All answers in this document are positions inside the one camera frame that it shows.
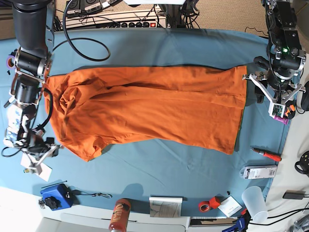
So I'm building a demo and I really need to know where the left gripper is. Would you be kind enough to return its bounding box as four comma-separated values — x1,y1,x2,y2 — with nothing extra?
242,72,306,104

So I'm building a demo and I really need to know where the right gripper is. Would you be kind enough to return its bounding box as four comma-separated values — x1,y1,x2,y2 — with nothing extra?
29,137,64,168

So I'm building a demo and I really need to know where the orange t-shirt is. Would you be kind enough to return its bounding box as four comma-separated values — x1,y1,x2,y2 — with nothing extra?
45,66,247,161

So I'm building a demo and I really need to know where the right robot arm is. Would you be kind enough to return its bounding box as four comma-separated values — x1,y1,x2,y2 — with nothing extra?
3,0,60,174

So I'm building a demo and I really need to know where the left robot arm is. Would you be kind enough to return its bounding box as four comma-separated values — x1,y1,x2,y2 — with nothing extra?
253,0,306,100

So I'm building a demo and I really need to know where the white paper sheet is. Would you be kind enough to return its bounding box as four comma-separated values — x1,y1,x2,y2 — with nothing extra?
20,153,52,182

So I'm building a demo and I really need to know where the orange utility knife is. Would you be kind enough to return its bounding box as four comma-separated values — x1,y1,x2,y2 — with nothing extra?
284,104,296,119

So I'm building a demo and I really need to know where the purple glue tube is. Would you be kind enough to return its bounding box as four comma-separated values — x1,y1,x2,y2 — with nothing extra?
274,116,289,125

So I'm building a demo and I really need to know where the black computer mouse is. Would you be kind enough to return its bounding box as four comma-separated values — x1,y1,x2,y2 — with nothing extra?
301,81,309,112

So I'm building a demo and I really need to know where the blue box with knob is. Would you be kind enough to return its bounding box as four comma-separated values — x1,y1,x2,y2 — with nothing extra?
40,184,73,211

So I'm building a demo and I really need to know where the red screwdriver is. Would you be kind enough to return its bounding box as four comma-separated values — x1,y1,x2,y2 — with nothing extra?
251,147,282,162

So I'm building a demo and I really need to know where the packaged bit set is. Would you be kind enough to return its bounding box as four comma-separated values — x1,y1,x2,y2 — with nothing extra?
239,165,277,180

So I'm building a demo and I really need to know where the black yellow round device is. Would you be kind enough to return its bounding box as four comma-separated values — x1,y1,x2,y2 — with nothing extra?
295,151,309,176

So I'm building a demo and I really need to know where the purple tape roll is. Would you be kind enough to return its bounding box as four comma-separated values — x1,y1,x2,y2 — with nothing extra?
6,55,15,69

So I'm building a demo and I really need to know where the translucent plastic cup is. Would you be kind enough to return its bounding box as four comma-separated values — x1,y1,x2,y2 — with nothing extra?
241,186,268,223

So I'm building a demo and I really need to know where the orange drink bottle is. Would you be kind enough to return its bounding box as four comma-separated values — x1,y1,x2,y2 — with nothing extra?
109,198,131,232

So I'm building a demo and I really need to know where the black power adapter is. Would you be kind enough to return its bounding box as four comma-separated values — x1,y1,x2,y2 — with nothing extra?
282,190,305,200

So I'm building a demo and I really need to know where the white card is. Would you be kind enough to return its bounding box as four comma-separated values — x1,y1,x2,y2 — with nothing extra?
218,196,242,218

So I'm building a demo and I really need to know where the small red cube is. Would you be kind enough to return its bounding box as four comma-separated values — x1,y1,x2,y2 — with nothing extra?
209,197,221,209

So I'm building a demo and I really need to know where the red tape roll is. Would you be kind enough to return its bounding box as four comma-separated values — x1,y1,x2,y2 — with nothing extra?
198,201,211,213

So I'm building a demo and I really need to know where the grey notebook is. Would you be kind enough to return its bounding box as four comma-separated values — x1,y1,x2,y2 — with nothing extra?
149,196,183,218

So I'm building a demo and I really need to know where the blue clamp at bottom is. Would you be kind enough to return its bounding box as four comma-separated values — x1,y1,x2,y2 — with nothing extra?
222,208,251,232

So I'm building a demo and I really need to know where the black power strip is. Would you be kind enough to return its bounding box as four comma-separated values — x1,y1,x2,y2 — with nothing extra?
113,20,166,28

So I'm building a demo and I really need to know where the black lanyard with carabiner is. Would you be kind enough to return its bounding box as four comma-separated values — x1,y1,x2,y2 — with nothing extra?
72,189,112,199

